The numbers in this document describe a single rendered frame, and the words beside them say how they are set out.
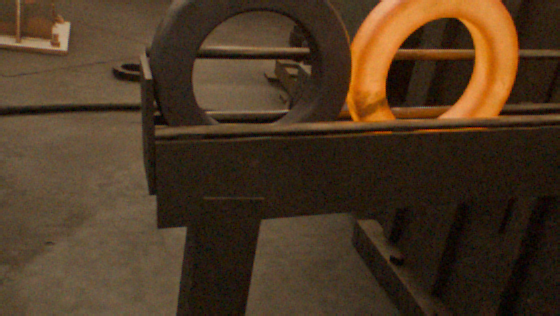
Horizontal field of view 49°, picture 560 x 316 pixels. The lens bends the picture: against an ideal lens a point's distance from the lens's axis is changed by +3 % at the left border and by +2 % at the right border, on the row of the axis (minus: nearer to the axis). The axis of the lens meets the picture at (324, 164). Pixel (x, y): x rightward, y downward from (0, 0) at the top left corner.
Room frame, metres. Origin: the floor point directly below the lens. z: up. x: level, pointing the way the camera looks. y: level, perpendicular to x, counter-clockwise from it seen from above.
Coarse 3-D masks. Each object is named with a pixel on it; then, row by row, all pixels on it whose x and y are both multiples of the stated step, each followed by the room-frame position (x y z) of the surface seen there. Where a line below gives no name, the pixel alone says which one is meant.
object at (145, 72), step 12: (144, 60) 0.52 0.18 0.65; (144, 72) 0.48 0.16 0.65; (144, 84) 0.48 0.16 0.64; (144, 96) 0.49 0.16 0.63; (144, 108) 0.49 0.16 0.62; (144, 120) 0.50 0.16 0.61; (144, 132) 0.50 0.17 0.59; (144, 144) 0.51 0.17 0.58; (144, 156) 0.51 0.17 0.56; (144, 168) 0.52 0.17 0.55
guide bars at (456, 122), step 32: (160, 128) 0.48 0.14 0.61; (192, 128) 0.49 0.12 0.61; (224, 128) 0.50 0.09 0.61; (256, 128) 0.51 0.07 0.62; (288, 128) 0.52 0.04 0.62; (320, 128) 0.53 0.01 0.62; (352, 128) 0.55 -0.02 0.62; (384, 128) 0.56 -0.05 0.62; (416, 128) 0.57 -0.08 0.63; (448, 128) 0.59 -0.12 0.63
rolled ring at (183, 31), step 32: (192, 0) 0.50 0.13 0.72; (224, 0) 0.51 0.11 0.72; (256, 0) 0.52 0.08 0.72; (288, 0) 0.53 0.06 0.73; (320, 0) 0.55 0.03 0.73; (160, 32) 0.50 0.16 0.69; (192, 32) 0.50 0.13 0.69; (320, 32) 0.55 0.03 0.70; (160, 64) 0.49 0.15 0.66; (192, 64) 0.50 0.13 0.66; (320, 64) 0.55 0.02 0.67; (160, 96) 0.49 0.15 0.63; (192, 96) 0.50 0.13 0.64; (320, 96) 0.55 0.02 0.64
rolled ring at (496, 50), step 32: (384, 0) 0.59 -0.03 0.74; (416, 0) 0.58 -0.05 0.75; (448, 0) 0.59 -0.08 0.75; (480, 0) 0.61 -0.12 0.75; (384, 32) 0.57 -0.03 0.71; (480, 32) 0.62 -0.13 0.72; (512, 32) 0.63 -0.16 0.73; (352, 64) 0.57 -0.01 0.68; (384, 64) 0.57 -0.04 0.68; (480, 64) 0.64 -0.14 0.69; (512, 64) 0.64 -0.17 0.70; (352, 96) 0.57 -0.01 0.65; (384, 96) 0.57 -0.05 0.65; (480, 96) 0.63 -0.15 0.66; (480, 128) 0.63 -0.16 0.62
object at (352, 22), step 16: (352, 0) 2.09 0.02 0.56; (368, 0) 1.97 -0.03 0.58; (352, 16) 2.06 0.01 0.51; (352, 32) 2.04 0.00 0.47; (416, 32) 1.90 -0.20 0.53; (400, 48) 1.87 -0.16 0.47; (416, 48) 1.91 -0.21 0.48; (400, 64) 1.91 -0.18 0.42; (304, 80) 2.26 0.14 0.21; (400, 80) 1.96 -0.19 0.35; (400, 96) 2.01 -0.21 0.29
